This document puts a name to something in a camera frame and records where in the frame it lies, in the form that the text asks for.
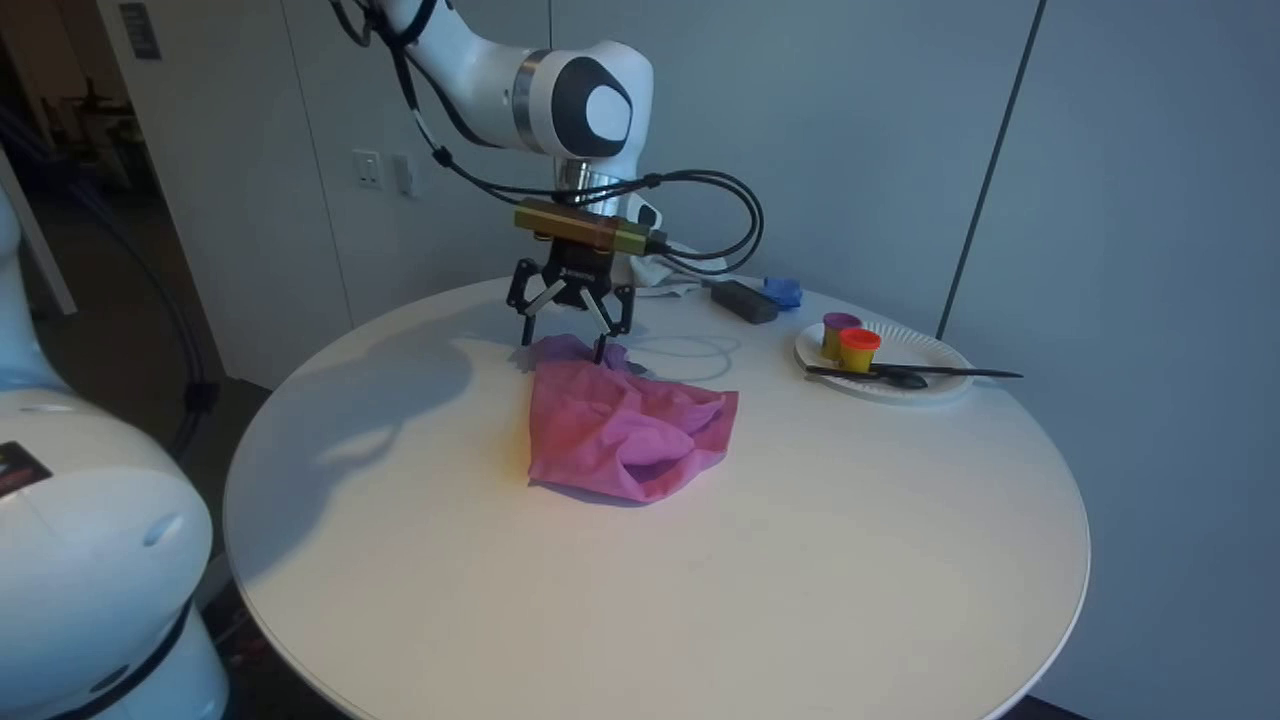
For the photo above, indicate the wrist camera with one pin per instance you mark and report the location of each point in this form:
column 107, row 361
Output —
column 575, row 223

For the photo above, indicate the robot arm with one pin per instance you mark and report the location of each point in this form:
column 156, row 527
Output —
column 480, row 80

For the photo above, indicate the black spoon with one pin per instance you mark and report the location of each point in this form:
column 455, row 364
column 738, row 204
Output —
column 900, row 379

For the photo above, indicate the white wall socket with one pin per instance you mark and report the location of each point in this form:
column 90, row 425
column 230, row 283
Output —
column 367, row 169

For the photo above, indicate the black rectangular box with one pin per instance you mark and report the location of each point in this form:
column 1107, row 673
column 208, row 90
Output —
column 744, row 301

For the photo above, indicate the dark wall sign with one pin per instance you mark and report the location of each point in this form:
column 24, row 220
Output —
column 139, row 30

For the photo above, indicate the thin black stick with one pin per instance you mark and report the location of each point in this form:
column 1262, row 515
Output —
column 960, row 372

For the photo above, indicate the white paper plate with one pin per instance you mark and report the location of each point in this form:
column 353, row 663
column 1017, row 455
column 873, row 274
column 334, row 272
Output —
column 915, row 350

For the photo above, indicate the yellow tub with red lid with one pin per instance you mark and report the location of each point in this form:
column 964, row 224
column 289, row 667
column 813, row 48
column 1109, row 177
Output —
column 858, row 350

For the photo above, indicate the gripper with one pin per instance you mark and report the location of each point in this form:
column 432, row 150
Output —
column 577, row 264

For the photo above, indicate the yellow tub with purple lid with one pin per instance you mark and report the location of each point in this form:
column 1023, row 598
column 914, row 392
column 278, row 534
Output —
column 836, row 332

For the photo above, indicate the pink towel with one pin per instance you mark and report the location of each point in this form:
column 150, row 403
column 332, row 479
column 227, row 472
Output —
column 620, row 430

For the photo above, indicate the blue crumpled object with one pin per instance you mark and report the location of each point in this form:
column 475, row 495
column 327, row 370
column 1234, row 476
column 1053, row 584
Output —
column 783, row 292

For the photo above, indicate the white cloth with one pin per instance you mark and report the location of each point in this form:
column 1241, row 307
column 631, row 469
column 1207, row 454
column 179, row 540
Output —
column 668, row 277

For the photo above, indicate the white switch plate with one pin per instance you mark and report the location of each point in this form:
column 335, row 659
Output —
column 403, row 175

